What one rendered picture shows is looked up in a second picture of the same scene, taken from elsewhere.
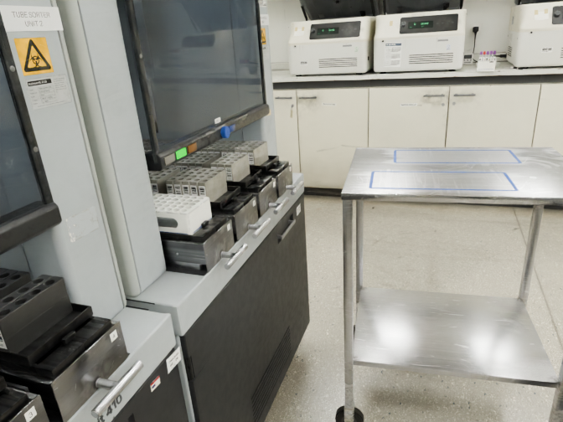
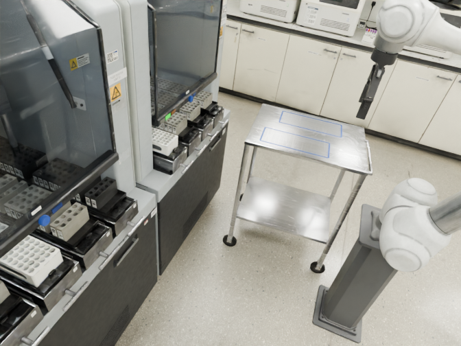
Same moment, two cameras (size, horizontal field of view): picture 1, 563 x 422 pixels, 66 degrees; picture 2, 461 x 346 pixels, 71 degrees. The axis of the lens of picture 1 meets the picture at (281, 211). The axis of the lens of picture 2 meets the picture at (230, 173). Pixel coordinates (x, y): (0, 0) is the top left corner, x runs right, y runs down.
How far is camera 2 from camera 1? 0.57 m
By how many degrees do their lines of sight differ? 17
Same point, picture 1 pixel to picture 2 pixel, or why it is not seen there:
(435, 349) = (277, 217)
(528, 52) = not seen: hidden behind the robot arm
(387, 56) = (306, 15)
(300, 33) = not seen: outside the picture
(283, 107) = (230, 33)
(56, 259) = (112, 170)
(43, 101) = (116, 110)
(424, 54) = (331, 20)
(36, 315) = (106, 195)
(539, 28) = not seen: hidden behind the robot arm
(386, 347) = (254, 212)
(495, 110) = (365, 69)
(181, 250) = (161, 162)
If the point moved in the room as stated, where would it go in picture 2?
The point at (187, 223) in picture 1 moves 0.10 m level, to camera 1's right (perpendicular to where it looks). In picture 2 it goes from (166, 150) to (189, 152)
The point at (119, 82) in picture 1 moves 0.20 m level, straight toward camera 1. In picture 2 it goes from (145, 89) to (152, 117)
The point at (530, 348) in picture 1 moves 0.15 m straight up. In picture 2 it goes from (322, 224) to (331, 206)
